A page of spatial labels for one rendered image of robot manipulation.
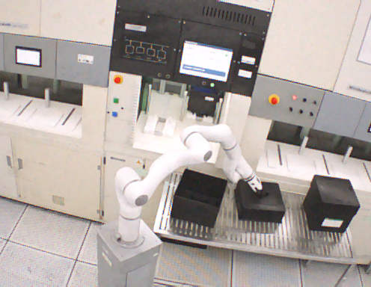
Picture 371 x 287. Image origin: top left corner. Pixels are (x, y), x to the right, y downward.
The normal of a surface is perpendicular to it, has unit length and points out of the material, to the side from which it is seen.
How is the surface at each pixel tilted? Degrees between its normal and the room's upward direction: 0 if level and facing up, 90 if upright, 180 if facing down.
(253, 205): 0
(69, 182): 90
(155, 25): 90
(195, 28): 90
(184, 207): 90
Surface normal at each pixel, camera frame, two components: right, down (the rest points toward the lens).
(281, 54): -0.11, 0.54
